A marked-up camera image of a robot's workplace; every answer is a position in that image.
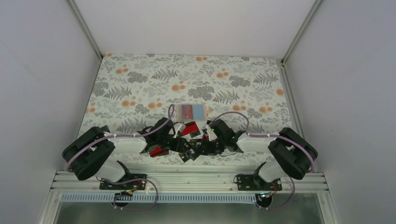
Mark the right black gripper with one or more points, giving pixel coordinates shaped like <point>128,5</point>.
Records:
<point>208,151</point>

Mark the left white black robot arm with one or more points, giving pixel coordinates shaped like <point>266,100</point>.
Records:
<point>90,154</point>

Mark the red black card centre top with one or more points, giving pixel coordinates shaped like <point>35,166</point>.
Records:
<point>191,130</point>

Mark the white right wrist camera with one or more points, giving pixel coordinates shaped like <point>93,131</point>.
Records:
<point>209,133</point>

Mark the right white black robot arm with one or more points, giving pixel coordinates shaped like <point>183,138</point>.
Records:
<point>293,156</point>

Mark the black red card left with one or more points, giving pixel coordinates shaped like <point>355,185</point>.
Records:
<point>158,151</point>

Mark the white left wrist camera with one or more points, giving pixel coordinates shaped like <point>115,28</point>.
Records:
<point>177,129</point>

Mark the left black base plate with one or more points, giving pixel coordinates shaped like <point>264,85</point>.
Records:
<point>136,185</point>

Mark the black chip cards cluster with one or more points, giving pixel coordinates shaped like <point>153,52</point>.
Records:
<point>191,150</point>

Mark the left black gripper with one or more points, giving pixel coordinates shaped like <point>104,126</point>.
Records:
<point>177,147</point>

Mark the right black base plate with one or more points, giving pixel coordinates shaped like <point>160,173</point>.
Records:
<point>256,183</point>

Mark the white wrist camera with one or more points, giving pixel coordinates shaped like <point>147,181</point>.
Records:
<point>209,133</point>
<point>177,129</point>

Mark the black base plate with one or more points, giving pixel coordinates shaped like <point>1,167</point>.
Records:
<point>256,183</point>
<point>136,185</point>

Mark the beige leather card holder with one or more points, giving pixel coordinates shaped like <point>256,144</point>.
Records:
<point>199,112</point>

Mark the aluminium rail frame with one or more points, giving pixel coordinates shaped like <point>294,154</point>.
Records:
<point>189,194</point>

